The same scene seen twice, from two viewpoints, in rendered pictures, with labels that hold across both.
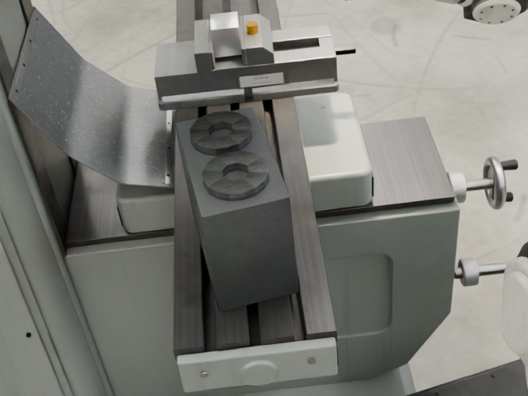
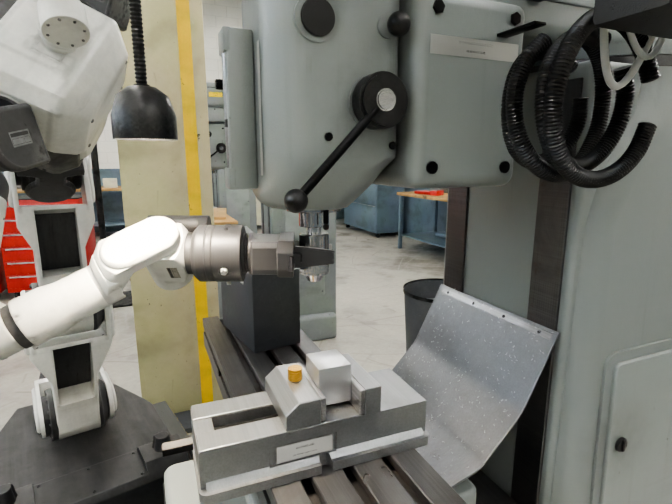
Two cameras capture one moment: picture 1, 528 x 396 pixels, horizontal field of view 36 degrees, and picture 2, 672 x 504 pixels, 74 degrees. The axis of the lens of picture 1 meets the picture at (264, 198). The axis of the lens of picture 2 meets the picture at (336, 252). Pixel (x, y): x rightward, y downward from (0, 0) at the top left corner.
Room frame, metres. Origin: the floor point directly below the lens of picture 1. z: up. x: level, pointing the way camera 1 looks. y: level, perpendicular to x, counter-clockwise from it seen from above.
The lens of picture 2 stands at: (1.97, -0.21, 1.38)
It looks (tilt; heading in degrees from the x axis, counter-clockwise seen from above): 12 degrees down; 157
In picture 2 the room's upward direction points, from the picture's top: straight up
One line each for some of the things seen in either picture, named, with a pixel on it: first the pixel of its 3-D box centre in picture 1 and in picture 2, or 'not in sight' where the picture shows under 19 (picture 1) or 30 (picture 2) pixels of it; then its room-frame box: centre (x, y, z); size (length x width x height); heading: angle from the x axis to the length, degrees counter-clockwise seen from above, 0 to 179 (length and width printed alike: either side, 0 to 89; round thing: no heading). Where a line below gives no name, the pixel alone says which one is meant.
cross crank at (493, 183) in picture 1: (478, 185); not in sight; (1.32, -0.47, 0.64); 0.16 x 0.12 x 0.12; 90
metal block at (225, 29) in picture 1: (225, 34); (328, 376); (1.38, 0.03, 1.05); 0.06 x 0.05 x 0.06; 179
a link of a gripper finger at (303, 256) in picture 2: not in sight; (313, 257); (1.35, 0.02, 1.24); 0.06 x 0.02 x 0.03; 71
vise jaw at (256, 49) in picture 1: (256, 38); (293, 393); (1.38, -0.02, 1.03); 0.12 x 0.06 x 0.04; 179
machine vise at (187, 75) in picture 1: (244, 56); (310, 411); (1.38, 0.00, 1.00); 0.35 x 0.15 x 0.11; 89
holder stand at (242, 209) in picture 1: (236, 203); (258, 296); (0.90, 0.04, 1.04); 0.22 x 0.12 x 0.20; 9
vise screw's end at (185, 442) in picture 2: (345, 49); (177, 446); (1.37, -0.19, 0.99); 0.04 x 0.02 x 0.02; 89
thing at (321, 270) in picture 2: not in sight; (314, 256); (1.32, 0.03, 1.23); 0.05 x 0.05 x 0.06
